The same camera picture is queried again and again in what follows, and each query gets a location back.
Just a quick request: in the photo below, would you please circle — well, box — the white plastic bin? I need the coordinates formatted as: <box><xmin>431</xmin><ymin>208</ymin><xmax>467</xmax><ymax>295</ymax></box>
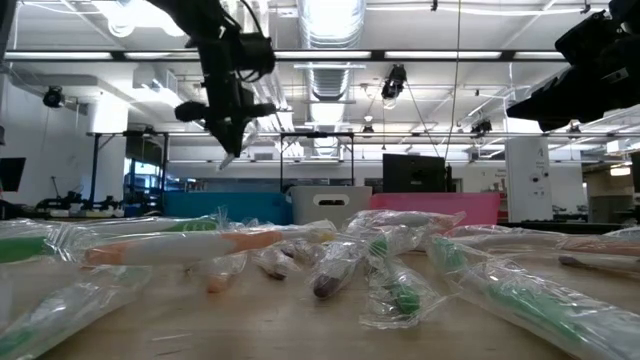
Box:
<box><xmin>289</xmin><ymin>185</ymin><xmax>374</xmax><ymax>230</ymax></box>

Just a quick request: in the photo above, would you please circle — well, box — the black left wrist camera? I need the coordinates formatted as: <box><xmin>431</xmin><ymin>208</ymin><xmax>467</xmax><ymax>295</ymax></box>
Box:
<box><xmin>234</xmin><ymin>32</ymin><xmax>277</xmax><ymax>84</ymax></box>

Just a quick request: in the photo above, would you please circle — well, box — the silver ventilation duct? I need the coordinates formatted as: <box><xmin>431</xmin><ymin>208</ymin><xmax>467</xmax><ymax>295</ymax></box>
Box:
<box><xmin>297</xmin><ymin>0</ymin><xmax>367</xmax><ymax>106</ymax></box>

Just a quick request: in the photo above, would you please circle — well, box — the black ceiling camera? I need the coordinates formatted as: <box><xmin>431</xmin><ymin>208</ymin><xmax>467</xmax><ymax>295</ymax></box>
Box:
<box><xmin>380</xmin><ymin>63</ymin><xmax>409</xmax><ymax>101</ymax></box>
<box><xmin>42</xmin><ymin>85</ymin><xmax>66</xmax><ymax>109</ymax></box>

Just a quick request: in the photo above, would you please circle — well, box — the black flat monitor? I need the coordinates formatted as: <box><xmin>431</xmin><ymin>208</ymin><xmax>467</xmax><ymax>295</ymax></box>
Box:
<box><xmin>382</xmin><ymin>153</ymin><xmax>450</xmax><ymax>194</ymax></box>

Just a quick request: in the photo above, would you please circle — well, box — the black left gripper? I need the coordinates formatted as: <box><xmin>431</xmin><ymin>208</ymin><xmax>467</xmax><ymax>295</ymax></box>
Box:
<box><xmin>174</xmin><ymin>39</ymin><xmax>279</xmax><ymax>157</ymax></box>

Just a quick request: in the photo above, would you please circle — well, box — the black wall screen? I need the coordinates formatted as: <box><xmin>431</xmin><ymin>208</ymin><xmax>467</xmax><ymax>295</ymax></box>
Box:
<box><xmin>0</xmin><ymin>157</ymin><xmax>27</xmax><ymax>193</ymax></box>

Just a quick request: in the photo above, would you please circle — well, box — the black metal rack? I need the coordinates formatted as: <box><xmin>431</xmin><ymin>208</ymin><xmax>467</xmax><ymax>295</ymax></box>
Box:
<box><xmin>85</xmin><ymin>130</ymin><xmax>169</xmax><ymax>211</ymax></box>
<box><xmin>278</xmin><ymin>131</ymin><xmax>356</xmax><ymax>187</ymax></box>

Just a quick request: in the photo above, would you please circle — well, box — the teal plastic bin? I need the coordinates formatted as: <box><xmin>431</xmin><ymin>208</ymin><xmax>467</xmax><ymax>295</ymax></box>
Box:
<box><xmin>163</xmin><ymin>191</ymin><xmax>294</xmax><ymax>226</ymax></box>

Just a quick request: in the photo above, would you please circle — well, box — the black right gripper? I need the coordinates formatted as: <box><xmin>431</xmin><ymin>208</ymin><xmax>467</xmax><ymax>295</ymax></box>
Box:
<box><xmin>505</xmin><ymin>12</ymin><xmax>640</xmax><ymax>133</ymax></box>

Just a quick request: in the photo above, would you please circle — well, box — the pink plastic bin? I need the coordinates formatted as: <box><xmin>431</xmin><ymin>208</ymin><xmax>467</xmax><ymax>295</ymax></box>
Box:
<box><xmin>369</xmin><ymin>192</ymin><xmax>502</xmax><ymax>227</ymax></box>

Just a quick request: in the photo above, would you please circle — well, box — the white square column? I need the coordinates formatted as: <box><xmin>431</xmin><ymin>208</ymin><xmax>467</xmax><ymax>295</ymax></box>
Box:
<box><xmin>504</xmin><ymin>136</ymin><xmax>554</xmax><ymax>224</ymax></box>

